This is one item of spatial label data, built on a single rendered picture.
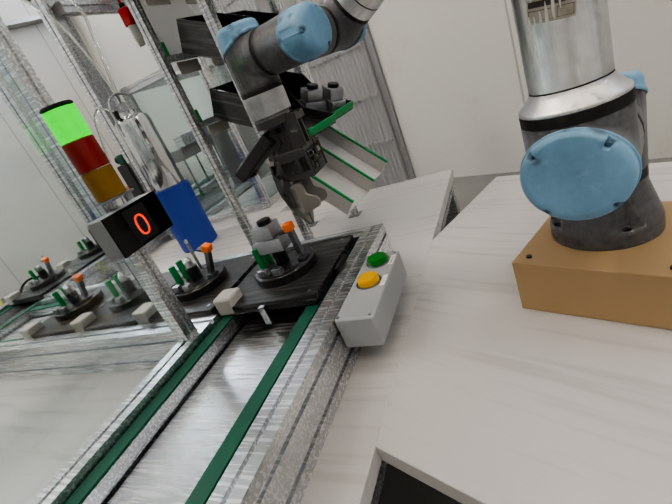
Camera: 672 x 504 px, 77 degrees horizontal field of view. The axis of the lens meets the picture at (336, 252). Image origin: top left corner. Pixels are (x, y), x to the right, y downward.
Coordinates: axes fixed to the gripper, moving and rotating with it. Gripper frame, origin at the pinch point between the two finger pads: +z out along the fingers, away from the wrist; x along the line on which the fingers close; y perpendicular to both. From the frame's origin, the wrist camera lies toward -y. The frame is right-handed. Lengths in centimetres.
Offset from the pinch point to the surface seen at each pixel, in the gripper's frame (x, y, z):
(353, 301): -14.2, 10.5, 11.4
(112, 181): -19.5, -19.1, -20.9
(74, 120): -19.5, -19.1, -31.1
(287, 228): -1.1, -4.4, 0.7
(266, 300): -11.5, -9.0, 10.5
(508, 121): 292, 29, 65
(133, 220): -20.2, -18.9, -14.0
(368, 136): 344, -102, 53
